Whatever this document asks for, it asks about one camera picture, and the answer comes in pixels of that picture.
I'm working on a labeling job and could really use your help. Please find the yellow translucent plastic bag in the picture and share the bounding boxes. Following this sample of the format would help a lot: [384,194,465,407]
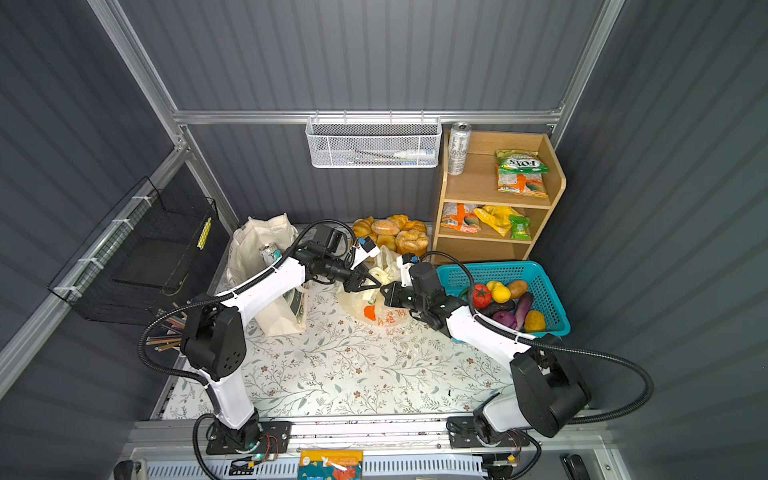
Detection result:
[336,246,411,327]

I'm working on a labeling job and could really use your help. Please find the cream canvas tote bag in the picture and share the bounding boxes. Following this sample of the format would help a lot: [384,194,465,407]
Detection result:
[217,212,310,337]

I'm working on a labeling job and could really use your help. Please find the white Monster energy can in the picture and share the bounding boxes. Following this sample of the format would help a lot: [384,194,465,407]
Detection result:
[259,243,282,266]

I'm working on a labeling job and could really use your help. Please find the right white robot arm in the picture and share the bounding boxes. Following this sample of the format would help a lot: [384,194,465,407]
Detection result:
[380,263,591,445]

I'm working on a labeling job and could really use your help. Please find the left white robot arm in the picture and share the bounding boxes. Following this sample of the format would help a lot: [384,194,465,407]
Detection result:
[181,220,381,450]

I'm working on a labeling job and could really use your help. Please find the teal plastic basket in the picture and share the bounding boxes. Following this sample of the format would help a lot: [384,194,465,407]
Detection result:
[437,261,571,337]

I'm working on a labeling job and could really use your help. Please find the croissant bread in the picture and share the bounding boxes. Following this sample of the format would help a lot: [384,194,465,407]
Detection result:
[352,216,376,239]

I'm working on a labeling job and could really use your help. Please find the red toy tomato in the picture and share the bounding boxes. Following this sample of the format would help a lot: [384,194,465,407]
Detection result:
[471,284,493,310]

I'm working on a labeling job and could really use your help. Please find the sugared round bun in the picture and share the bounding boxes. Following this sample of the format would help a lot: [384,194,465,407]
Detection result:
[371,219,401,236]

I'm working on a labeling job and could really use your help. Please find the purple toy onion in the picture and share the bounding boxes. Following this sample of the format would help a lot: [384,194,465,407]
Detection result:
[492,311,517,330]

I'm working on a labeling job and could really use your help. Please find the orange red snack packet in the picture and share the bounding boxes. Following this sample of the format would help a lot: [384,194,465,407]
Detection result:
[440,202,481,234]

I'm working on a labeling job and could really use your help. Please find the purple eggplant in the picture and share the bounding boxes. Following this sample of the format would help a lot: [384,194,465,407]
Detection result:
[515,292,535,331]

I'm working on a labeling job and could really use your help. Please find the wooden shelf unit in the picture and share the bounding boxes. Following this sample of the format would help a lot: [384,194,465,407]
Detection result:
[432,131,567,263]

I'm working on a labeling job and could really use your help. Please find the yellow snack packet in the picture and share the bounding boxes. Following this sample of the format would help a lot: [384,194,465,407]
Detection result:
[473,205,518,237]

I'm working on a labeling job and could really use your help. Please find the small green snack packet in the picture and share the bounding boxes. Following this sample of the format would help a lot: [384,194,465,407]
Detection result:
[509,215,532,241]

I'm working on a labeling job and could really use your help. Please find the toothpaste tube in basket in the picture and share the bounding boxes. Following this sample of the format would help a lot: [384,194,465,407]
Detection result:
[356,149,437,163]

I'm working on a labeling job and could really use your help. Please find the orange snack bag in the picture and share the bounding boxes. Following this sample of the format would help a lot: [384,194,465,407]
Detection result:
[497,168,548,198]

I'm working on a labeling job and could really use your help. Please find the rear silver drink can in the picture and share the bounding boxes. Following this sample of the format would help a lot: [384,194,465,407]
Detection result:
[447,122,472,175]

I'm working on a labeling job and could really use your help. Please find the green snack bag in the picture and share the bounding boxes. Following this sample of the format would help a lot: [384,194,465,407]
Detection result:
[495,149,549,174]

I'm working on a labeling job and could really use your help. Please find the bundle of pencils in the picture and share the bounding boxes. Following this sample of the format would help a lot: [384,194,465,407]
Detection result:
[140,303,188,353]

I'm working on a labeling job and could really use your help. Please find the colourful box at front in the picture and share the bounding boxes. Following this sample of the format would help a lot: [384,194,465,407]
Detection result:
[297,450,364,480]

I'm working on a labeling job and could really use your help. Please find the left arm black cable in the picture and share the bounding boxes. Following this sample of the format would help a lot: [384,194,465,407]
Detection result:
[136,218,358,480]

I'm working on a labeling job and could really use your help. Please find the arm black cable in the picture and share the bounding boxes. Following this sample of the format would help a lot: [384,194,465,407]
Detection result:
[419,250,655,425]
[136,218,358,480]

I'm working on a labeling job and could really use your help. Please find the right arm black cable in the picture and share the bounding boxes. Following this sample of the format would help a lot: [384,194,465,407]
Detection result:
[419,250,655,425]

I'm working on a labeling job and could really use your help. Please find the white wire wall basket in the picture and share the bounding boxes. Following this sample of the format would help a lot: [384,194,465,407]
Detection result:
[305,115,443,169]

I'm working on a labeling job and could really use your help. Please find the black wire wall basket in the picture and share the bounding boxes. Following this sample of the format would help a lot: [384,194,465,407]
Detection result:
[48,178,227,326]

